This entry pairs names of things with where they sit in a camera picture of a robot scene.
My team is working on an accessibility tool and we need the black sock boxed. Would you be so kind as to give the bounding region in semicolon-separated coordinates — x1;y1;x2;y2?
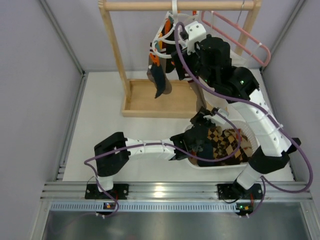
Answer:
162;31;176;74

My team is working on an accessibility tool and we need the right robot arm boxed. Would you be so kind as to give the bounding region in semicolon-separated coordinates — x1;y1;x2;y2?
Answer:
171;34;302;194

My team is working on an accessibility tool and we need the aluminium mounting rail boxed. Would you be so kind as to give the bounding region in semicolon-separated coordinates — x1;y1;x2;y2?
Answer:
40;181;313;202

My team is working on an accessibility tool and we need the brown striped-cuff sock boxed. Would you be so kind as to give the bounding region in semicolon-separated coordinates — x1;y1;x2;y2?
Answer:
185;74;207;112

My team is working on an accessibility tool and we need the white plastic clip hanger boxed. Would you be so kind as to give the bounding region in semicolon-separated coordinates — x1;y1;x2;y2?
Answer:
149;0;200;59

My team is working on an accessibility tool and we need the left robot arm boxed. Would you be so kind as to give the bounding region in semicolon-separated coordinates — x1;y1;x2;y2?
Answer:
94;107;215;193

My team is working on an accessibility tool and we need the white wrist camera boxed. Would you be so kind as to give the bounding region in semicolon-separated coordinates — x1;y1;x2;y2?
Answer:
185;21;207;55
203;108;229;119

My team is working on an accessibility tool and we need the white slotted cable duct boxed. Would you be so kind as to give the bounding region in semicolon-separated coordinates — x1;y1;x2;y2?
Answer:
50;201;252;213

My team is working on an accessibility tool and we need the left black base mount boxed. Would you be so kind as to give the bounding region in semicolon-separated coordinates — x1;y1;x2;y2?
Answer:
84;183;129;200

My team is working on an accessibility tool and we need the orange clothes peg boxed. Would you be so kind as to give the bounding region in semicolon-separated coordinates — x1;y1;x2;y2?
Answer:
162;16;174;36
149;52;160;67

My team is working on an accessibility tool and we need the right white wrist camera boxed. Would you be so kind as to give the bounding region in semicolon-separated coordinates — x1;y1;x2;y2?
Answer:
185;21;207;55

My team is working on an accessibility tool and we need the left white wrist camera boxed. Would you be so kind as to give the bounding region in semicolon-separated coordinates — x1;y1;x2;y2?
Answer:
203;108;229;119

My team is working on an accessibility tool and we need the dark navy sock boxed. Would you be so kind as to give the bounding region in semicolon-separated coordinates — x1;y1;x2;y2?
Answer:
148;63;167;99

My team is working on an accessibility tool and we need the pink clothes hanger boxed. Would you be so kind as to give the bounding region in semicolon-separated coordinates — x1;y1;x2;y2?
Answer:
201;9;272;68

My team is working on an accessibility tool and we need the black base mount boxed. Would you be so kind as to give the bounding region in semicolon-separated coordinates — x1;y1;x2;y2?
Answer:
217;183;263;200
84;183;129;200

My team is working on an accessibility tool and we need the white plastic laundry basket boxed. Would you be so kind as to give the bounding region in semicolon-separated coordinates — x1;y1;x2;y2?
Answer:
183;119;259;171

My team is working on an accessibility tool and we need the wooden clothes rack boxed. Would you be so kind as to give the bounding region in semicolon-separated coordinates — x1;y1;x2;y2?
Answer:
98;0;262;119

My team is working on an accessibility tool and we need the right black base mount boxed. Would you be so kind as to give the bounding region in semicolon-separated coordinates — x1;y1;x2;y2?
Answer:
217;183;263;200

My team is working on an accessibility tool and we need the argyle patterned socks pile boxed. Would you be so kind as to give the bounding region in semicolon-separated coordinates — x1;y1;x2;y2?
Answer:
197;126;253;167

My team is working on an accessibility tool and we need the white mesh laundry bag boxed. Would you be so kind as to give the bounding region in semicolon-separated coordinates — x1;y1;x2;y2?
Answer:
225;50;250;74

